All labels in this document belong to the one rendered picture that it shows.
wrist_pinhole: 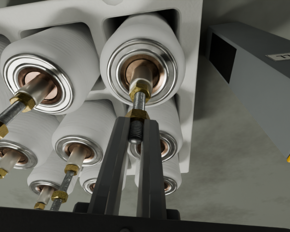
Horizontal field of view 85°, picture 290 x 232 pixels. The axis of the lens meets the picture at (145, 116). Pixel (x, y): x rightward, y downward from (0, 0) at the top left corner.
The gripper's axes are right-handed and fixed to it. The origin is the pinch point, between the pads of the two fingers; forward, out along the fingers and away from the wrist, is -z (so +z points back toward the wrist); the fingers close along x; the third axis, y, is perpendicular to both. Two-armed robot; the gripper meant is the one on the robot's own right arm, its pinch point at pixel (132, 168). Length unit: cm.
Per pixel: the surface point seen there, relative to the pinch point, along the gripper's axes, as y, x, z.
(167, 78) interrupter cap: -0.2, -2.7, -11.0
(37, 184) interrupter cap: 26.2, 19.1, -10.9
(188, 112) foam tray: 9.2, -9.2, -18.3
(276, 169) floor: 48, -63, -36
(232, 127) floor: 27, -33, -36
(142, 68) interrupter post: -1.1, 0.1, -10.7
